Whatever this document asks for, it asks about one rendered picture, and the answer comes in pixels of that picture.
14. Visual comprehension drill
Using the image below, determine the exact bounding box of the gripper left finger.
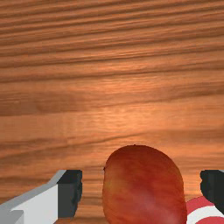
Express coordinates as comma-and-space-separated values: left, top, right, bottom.
0, 169, 83, 224

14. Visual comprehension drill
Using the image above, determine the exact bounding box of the red apple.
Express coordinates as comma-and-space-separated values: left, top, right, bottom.
101, 144, 188, 224

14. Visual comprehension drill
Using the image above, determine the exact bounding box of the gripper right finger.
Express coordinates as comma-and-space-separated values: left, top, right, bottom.
199, 169, 224, 215

